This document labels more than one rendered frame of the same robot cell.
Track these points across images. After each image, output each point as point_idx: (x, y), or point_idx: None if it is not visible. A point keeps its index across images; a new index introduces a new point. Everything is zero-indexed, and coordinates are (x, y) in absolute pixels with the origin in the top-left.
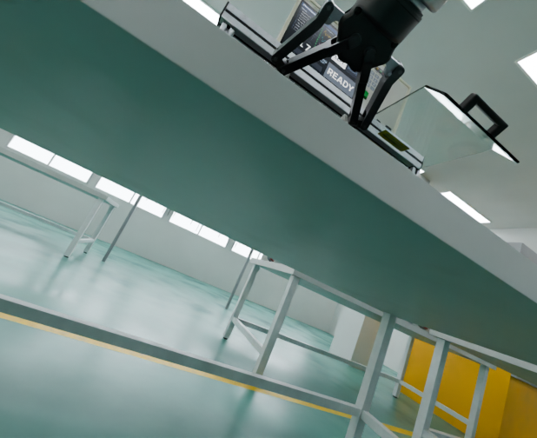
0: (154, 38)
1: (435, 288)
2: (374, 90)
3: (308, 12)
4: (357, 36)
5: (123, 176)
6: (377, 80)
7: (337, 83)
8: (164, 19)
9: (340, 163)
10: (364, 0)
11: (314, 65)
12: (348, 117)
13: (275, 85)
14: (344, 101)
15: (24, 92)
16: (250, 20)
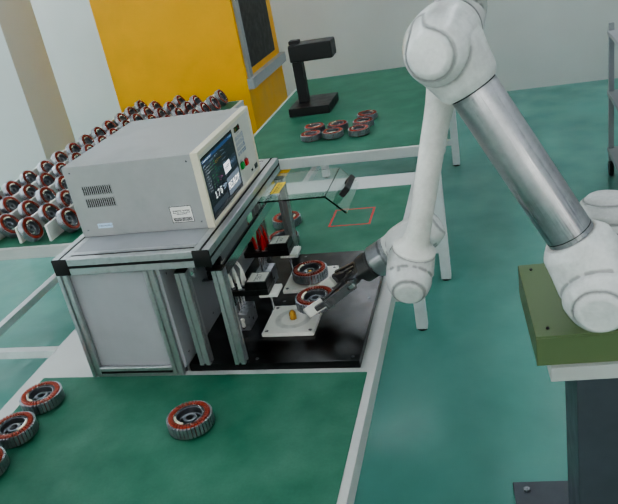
0: (379, 376)
1: None
2: (346, 267)
3: (205, 164)
4: (359, 281)
5: None
6: (239, 139)
7: (235, 186)
8: (378, 370)
9: (387, 337)
10: (366, 278)
11: (226, 198)
12: (333, 278)
13: (382, 346)
14: (251, 200)
15: None
16: (216, 240)
